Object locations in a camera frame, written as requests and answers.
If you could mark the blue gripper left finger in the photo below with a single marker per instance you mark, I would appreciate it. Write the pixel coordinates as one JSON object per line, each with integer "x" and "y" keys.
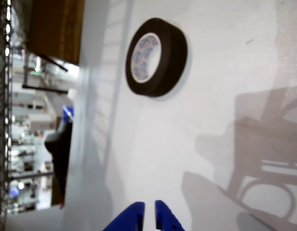
{"x": 131, "y": 219}

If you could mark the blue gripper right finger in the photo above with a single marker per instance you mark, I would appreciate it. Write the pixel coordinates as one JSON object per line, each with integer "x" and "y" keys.
{"x": 166, "y": 219}

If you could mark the black tape roll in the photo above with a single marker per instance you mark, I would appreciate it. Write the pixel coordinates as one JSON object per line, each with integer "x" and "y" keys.
{"x": 172, "y": 60}

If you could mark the black chair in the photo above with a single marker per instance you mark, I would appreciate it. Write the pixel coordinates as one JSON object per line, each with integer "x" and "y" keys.
{"x": 62, "y": 156}

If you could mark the small blue object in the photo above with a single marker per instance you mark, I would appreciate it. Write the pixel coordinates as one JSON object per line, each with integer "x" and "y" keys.
{"x": 68, "y": 113}

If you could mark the brown cardboard box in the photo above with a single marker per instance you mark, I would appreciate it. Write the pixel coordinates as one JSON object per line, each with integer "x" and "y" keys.
{"x": 54, "y": 29}

